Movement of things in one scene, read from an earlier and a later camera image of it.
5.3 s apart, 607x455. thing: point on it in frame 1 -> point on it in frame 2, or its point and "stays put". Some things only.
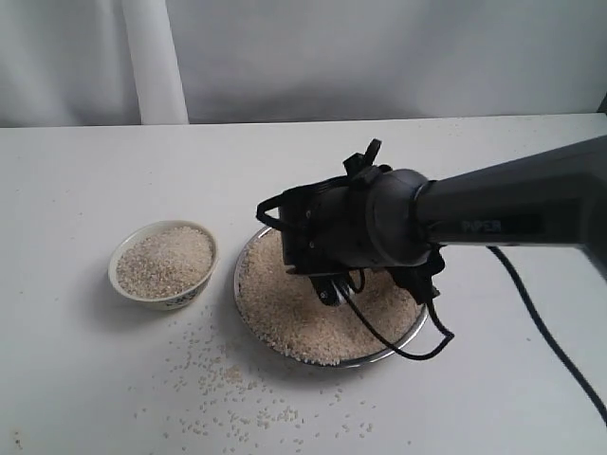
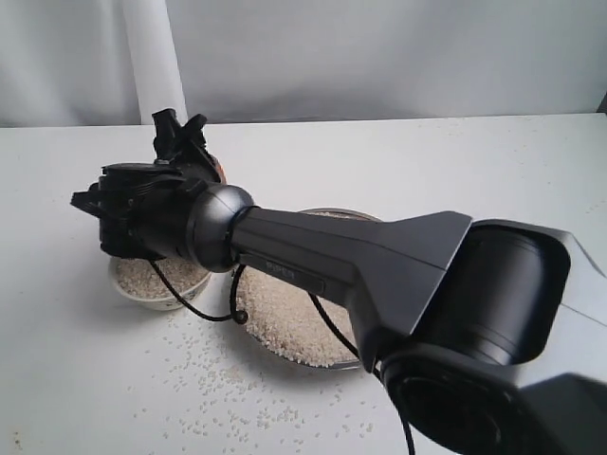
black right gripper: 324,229 -> 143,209
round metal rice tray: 282,312 stays put
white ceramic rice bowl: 164,265 stays put
